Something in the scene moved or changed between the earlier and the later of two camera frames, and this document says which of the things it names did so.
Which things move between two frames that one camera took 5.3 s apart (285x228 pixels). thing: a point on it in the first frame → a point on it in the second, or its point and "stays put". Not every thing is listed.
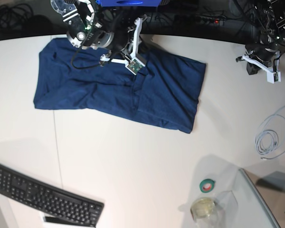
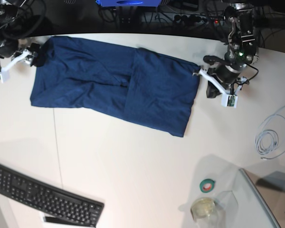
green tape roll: (206, 185) stays put
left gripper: (121, 39) → (26, 54)
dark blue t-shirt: (165, 92) stays put
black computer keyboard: (14, 185) stays put
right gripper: (263, 52) → (225, 75)
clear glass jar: (206, 213) stays put
